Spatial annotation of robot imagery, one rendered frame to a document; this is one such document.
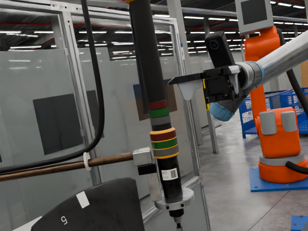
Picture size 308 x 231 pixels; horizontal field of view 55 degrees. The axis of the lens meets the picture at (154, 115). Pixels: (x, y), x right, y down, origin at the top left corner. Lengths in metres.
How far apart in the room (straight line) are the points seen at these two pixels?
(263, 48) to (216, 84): 3.72
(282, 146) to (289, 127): 0.29
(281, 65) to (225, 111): 0.22
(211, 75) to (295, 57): 0.35
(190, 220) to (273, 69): 1.25
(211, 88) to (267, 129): 3.57
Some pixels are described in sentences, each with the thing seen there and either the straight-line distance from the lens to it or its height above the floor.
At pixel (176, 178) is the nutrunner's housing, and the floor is 1.49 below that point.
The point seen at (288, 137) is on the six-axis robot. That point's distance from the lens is 4.37.
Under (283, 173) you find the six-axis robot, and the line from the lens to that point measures 4.42.
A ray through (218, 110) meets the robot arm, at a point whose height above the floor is 1.54.
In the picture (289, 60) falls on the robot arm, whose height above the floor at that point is 1.65.
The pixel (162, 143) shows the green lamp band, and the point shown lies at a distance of 0.48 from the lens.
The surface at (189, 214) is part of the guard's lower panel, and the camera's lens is 1.96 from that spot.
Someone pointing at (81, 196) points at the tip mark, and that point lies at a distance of 0.64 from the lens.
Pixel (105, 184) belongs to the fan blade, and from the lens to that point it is 0.65.
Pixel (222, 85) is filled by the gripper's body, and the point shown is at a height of 1.62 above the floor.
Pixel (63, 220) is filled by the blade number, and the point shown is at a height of 1.42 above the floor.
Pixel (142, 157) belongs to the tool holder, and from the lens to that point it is 0.49.
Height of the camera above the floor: 1.64
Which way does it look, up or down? 6 degrees down
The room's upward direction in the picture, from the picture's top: 10 degrees counter-clockwise
